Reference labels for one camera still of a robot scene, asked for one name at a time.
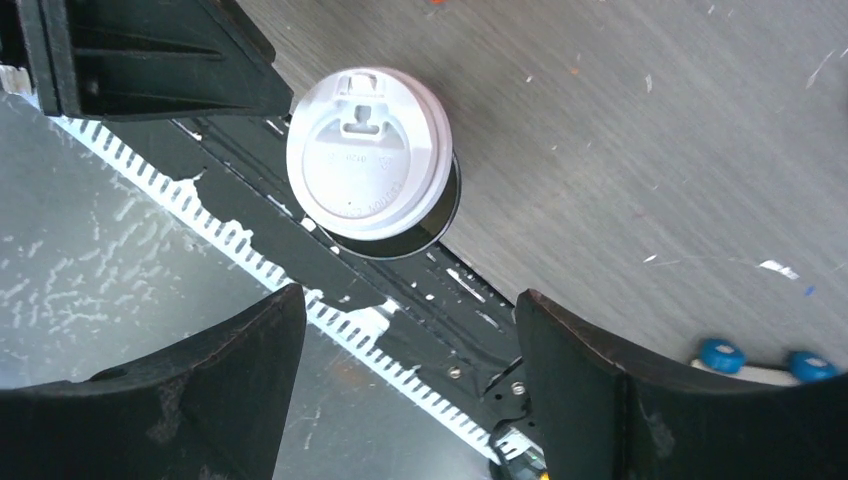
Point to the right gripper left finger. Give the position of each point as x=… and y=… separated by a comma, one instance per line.
x=211, y=406

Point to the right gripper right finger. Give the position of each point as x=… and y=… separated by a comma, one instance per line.
x=607, y=408

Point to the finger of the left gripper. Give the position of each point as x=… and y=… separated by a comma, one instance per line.
x=144, y=60

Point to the white sip lid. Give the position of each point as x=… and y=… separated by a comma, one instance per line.
x=370, y=153

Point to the red blue toy blocks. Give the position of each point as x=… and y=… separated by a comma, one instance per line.
x=723, y=357

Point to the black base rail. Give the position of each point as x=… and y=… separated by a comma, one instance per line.
x=118, y=240

